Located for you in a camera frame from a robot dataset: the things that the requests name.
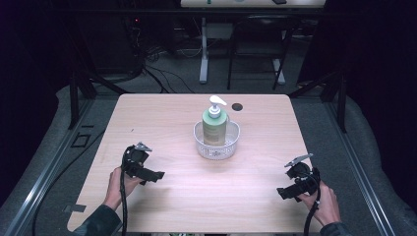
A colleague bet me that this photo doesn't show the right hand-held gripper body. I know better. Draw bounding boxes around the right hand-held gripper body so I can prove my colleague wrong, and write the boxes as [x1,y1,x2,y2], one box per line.
[284,152,321,195]

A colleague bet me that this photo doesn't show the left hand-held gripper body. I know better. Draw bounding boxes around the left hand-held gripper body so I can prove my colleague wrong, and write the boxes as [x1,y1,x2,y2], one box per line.
[121,142,153,178]

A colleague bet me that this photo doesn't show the white plastic basket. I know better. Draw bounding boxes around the white plastic basket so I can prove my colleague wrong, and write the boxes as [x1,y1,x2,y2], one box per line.
[193,120,241,161]

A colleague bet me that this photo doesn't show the pale green pump bottle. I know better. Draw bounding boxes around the pale green pump bottle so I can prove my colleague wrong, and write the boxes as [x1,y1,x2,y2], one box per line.
[201,94,229,148]

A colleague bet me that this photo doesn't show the person's right hand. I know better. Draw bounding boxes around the person's right hand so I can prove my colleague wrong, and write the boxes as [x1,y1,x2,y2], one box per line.
[297,181,342,227]

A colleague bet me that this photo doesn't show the person's left hand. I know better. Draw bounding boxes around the person's left hand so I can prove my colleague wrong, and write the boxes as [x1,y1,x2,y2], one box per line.
[103,166,145,210]

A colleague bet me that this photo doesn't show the black tape strip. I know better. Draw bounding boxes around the black tape strip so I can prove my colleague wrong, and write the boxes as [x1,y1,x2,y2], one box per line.
[63,204,88,213]

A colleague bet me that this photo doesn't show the black metal stand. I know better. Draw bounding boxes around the black metal stand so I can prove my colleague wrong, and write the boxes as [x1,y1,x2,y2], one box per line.
[288,70,348,134]
[67,32,130,131]

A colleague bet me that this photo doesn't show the white desk with metal legs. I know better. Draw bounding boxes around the white desk with metal legs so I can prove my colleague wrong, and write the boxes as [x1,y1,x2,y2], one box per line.
[180,0,328,87]

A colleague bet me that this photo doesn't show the black chair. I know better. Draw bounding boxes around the black chair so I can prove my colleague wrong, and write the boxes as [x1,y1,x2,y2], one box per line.
[226,14,296,91]

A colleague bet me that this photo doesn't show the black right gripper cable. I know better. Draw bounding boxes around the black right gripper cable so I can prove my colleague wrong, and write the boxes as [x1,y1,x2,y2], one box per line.
[303,166,323,236]

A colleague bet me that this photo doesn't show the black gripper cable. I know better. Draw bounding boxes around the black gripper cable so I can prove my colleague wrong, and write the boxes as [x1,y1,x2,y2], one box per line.
[119,147,130,236]
[303,166,323,236]

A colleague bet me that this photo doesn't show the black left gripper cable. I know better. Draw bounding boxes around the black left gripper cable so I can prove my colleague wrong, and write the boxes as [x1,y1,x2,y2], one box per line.
[119,147,130,236]

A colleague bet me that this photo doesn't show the aluminium floor rail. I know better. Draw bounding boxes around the aluminium floor rail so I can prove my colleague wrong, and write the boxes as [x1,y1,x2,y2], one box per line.
[0,97,96,236]
[323,97,398,236]

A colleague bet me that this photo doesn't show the black floor cable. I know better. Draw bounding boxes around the black floor cable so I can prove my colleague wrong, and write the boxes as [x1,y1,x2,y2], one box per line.
[31,129,106,236]

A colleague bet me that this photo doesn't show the bundle of floor cables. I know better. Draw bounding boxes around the bundle of floor cables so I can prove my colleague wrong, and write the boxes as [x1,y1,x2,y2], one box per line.
[143,42,198,94]

